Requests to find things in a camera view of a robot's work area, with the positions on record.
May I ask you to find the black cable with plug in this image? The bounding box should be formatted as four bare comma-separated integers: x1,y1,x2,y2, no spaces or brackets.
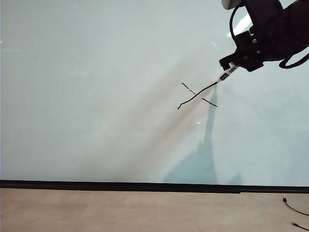
282,193,309,216

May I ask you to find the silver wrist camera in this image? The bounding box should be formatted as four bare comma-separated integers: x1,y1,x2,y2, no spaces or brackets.
221,0,245,10

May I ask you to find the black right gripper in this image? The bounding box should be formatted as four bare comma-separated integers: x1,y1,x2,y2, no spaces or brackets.
219,29,264,73

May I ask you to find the black whiteboard bottom rail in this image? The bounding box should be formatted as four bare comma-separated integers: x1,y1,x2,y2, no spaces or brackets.
0,179,309,195

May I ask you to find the black camera cable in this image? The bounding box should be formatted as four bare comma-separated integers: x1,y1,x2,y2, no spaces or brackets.
229,4,243,41

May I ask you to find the glass whiteboard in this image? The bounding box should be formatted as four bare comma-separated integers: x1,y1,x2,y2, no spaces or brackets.
0,0,309,187

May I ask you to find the black drawn cross mark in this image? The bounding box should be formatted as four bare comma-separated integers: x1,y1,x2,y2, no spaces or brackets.
177,81,219,110

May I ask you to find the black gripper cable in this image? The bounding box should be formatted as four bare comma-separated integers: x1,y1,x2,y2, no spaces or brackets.
278,51,309,70

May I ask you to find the black cable end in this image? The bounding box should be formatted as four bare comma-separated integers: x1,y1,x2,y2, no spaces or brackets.
292,221,309,231

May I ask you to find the white whiteboard marker pen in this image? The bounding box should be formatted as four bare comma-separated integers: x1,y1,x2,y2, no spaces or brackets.
215,62,239,85

